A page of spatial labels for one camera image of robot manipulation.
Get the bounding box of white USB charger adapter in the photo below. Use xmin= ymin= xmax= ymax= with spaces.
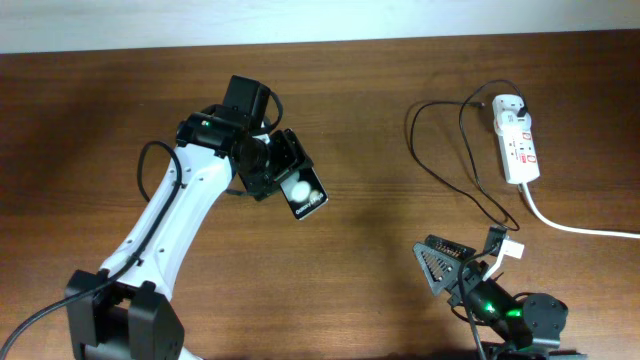
xmin=492 ymin=94 xmax=531 ymax=136

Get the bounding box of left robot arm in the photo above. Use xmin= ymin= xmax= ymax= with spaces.
xmin=65 ymin=75 xmax=327 ymax=360

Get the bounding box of black Samsung flip phone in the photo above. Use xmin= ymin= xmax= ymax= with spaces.
xmin=280 ymin=167 xmax=329 ymax=221

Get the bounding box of left camera black cable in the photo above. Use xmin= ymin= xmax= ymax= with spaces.
xmin=0 ymin=140 xmax=184 ymax=360

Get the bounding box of white power strip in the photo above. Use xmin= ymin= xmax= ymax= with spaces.
xmin=494 ymin=119 xmax=540 ymax=185

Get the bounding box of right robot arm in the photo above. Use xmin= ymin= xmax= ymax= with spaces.
xmin=413 ymin=225 xmax=568 ymax=359

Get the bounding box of black USB charging cable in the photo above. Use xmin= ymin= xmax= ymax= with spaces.
xmin=409 ymin=79 xmax=529 ymax=232

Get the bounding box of white power strip cord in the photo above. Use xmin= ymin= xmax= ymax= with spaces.
xmin=518 ymin=182 xmax=640 ymax=240

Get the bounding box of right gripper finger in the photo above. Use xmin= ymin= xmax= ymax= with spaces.
xmin=484 ymin=225 xmax=507 ymax=257
xmin=413 ymin=235 xmax=476 ymax=296

